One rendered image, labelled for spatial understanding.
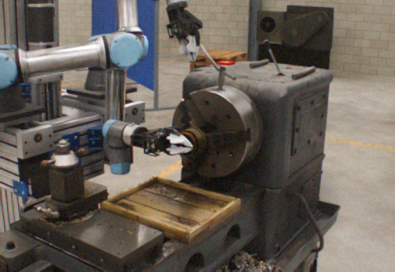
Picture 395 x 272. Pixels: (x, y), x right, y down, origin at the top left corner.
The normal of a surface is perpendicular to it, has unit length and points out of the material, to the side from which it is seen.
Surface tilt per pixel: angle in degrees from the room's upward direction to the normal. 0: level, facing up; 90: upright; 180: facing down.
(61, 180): 90
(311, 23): 90
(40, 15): 90
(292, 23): 90
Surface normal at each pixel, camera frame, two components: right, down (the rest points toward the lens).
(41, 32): 0.18, 0.25
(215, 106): -0.55, 0.20
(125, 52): 0.46, 0.22
